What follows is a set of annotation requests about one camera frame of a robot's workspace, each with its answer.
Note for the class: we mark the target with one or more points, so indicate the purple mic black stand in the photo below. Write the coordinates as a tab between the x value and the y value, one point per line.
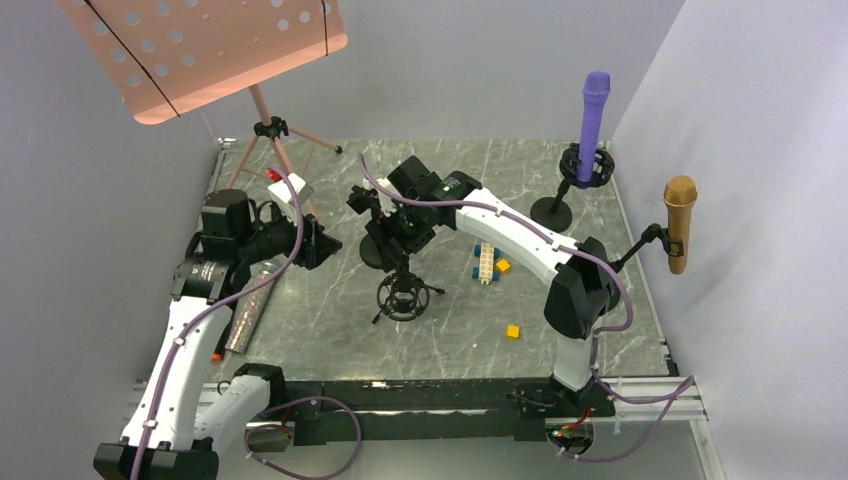
553	212

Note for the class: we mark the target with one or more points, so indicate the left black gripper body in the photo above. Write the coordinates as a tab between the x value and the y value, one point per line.
274	238

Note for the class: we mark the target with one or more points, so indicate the black microphone with orange end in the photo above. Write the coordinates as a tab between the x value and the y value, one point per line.
219	350

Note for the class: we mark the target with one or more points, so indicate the purple microphone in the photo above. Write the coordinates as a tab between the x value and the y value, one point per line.
597	87

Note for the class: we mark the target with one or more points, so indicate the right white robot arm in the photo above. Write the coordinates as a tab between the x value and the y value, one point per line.
581	283

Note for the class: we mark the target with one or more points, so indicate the black tripod mic stand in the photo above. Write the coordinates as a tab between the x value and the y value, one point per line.
403	296

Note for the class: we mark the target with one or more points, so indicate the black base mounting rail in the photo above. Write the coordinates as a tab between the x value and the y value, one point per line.
522	409

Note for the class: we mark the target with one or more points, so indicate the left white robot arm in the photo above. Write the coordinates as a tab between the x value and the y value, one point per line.
167	436

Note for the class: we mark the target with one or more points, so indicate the rhinestone silver microphone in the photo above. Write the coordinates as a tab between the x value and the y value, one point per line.
249	308

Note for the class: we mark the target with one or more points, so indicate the pink perforated music stand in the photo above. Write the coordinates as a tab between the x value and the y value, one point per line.
168	58

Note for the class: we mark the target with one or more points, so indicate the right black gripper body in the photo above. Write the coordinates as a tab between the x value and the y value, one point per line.
408	224

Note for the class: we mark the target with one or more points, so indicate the yellow cube on table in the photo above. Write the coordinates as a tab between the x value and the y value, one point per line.
513	332

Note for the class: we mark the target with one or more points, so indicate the toy brick car blue wheels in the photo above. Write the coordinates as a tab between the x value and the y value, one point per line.
486	272

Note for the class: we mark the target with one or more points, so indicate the black round-base desk mic stand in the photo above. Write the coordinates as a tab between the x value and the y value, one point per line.
373	247

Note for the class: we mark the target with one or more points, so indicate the gold microphone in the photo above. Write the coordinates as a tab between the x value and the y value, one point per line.
679	196

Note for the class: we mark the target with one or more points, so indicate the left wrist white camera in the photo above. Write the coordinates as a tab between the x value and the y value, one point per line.
285	189

